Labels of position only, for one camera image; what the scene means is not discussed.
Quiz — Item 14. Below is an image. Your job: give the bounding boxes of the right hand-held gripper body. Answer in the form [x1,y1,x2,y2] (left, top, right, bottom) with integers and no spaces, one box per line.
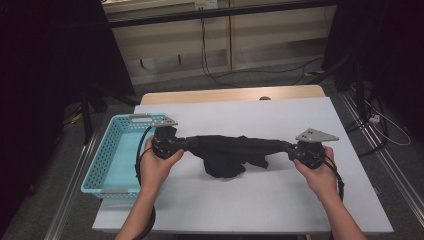
[291,128,340,170]

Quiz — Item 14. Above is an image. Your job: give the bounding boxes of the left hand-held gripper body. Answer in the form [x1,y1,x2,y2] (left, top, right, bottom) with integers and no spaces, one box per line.
[151,116,188,160]

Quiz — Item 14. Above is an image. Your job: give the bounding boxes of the black shorts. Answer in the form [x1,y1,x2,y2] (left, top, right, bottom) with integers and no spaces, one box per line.
[186,134,291,179]

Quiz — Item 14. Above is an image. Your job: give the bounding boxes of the light blue plastic basket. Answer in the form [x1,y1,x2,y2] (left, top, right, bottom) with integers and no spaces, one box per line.
[80,113,171,201]

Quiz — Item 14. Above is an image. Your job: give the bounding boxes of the person's right hand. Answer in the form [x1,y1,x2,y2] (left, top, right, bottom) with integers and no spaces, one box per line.
[292,145,340,201]

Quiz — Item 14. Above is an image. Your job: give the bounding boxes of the person's left hand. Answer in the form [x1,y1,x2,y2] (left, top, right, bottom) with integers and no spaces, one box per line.
[139,135,185,196]

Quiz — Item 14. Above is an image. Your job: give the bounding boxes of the wooden table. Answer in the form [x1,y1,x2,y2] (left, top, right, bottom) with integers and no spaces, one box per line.
[139,84,327,106]

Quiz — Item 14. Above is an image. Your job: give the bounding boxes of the black metal stand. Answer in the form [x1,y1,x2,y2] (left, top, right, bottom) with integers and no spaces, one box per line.
[308,53,368,118]

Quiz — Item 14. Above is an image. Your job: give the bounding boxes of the beige wooden cabinet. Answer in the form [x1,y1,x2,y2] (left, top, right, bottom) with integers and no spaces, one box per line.
[101,0,338,86]

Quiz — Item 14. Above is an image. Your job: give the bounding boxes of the black curtain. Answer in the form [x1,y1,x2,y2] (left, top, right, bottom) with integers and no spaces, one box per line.
[321,0,424,141]
[0,0,136,234]

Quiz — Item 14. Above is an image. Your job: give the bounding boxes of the left hand-held gripper black cable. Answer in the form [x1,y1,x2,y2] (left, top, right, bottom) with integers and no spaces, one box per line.
[133,125,158,240]

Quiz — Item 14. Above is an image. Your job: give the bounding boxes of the hand-held gripper black cable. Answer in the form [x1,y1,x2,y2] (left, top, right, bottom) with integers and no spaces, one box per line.
[133,125,158,240]
[309,151,345,203]

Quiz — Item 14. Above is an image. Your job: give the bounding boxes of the right hand-held gripper black cable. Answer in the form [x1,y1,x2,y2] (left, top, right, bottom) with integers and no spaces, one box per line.
[309,151,345,203]

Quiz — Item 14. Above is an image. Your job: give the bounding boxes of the bundle of black floor cables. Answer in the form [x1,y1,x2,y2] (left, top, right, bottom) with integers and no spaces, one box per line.
[344,96,389,158]

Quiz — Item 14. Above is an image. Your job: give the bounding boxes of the aluminium floor rail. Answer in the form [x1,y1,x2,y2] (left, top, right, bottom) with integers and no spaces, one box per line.
[339,91,424,218]
[43,131,100,240]

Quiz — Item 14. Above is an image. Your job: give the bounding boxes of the white cable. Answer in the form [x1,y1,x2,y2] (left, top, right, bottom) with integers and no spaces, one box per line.
[364,99,412,147]

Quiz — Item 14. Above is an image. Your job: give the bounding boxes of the black power cable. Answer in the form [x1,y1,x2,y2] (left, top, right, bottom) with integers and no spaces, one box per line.
[199,9,325,89]

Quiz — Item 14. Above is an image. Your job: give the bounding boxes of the white wall socket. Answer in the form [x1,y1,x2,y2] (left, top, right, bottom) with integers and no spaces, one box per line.
[194,0,219,10]

